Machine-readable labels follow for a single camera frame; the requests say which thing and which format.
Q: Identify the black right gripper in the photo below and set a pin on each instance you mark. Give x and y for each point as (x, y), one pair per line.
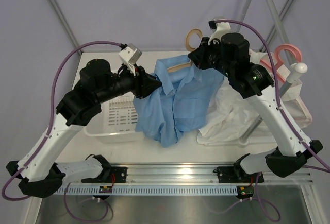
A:
(199, 56)

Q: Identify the white plastic basket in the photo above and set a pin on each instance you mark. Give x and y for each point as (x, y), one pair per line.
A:
(116, 123)

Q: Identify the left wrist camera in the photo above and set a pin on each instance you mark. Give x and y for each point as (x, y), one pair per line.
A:
(129, 55)

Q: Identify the blue shirt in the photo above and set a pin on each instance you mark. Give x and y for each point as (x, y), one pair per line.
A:
(180, 105)

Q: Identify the aluminium rail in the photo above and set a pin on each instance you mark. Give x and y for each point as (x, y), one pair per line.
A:
(191, 174)

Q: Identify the white shirt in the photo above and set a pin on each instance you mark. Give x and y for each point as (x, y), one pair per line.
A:
(229, 116)

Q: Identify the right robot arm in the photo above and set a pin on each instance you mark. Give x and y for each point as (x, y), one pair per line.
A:
(230, 56)

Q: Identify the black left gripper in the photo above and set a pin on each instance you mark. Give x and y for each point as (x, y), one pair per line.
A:
(144, 83)

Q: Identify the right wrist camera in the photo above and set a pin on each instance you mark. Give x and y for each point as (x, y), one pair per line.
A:
(219, 28)

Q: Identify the pink plastic hanger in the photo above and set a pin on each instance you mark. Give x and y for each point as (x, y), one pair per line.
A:
(283, 59)

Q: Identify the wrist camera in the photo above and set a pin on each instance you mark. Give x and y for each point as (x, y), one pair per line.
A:
(219, 28)
(129, 55)

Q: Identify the white slotted cable duct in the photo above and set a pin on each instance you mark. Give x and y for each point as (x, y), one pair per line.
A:
(149, 190)

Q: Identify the beige wooden hanger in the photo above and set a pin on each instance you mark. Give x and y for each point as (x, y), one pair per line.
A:
(189, 48)

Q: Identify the grey rack pole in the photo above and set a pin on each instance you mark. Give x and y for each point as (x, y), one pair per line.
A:
(281, 90)

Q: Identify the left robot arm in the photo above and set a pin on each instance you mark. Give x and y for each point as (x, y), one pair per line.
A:
(39, 174)

